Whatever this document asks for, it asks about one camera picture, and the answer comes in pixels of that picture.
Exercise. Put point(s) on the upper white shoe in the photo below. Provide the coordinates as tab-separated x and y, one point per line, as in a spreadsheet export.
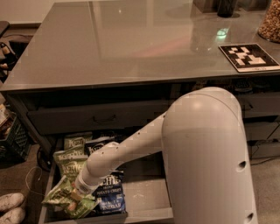
10	201

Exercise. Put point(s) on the lower white shoe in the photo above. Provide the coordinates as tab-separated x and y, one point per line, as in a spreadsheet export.
14	216

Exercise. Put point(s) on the dark cylindrical container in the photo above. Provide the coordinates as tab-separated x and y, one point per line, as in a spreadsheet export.
226	8

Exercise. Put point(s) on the black plastic crate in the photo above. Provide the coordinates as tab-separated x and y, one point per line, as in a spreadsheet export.
16	145

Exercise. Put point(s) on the grey top left drawer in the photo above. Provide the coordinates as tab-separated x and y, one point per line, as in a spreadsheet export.
49	121

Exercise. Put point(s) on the front blue vinegar chip bag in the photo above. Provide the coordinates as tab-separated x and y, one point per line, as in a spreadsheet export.
110	196

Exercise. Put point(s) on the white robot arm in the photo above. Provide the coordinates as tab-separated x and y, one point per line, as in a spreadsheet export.
202	139

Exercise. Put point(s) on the grey top right drawer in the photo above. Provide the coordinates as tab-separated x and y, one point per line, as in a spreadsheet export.
257	105

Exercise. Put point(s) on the glass jar of snacks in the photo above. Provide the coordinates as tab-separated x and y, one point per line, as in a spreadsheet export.
270	26

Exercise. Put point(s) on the black white fiducial marker board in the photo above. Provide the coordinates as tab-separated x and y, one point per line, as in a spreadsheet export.
247	58

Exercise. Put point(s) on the grey bottom right drawer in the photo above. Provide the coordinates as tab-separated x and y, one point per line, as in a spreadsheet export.
264	150

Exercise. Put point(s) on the grey cabinet frame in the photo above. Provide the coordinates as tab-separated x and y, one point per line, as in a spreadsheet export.
24	101

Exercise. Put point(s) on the grey middle right drawer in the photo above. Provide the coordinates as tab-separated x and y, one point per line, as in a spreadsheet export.
262	130

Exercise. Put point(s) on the green jalapeno chip bag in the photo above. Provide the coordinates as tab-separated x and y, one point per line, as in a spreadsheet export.
60	196

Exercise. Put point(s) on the open grey middle drawer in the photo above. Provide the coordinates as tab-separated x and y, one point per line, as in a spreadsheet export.
145	193

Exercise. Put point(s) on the rear green chip bag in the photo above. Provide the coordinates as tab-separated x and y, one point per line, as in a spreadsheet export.
76	139

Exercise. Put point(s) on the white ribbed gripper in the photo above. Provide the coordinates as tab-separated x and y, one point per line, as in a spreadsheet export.
81	185

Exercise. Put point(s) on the white shoe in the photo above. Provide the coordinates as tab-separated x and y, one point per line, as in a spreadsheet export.
14	216
10	201

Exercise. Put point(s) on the rear blue chip bag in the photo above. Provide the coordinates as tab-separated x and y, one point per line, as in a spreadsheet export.
95	144

